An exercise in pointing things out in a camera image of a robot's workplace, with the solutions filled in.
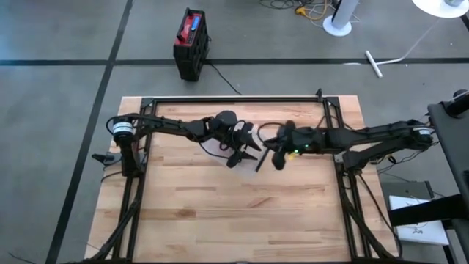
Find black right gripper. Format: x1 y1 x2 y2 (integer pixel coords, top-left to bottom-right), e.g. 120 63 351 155
262 120 298 172

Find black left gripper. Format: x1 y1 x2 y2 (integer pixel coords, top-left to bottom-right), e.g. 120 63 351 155
219 120 263 169

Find red and black power station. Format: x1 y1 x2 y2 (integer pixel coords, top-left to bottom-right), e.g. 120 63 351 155
172 7 210 82

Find dark grey flat panel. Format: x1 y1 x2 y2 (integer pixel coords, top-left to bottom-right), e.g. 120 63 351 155
379 180 435 206

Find white floor lamp base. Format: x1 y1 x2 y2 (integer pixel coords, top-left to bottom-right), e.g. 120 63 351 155
322 0 361 37

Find white paper sheet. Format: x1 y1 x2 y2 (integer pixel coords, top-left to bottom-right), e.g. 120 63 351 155
388 194 450 246

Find black side stand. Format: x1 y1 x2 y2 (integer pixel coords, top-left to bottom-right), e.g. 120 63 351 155
388 89 469 264

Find white round side table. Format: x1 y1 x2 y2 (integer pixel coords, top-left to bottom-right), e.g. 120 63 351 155
364 0 469 78

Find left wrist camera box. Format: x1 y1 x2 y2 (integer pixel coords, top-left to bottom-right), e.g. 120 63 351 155
218 126 243 150

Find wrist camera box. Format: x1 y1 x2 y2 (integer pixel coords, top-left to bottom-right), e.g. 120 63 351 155
218 126 243 150
289 128 312 155

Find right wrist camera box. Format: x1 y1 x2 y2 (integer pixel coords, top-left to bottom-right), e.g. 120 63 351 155
289 128 312 155

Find black power cable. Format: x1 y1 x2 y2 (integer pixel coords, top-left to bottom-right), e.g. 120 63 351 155
204 60 243 96

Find yellow floor cable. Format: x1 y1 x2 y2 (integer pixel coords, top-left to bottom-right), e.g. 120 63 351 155
295 0 330 21

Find black floor cables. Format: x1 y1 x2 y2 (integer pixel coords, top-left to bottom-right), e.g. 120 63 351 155
259 0 296 10

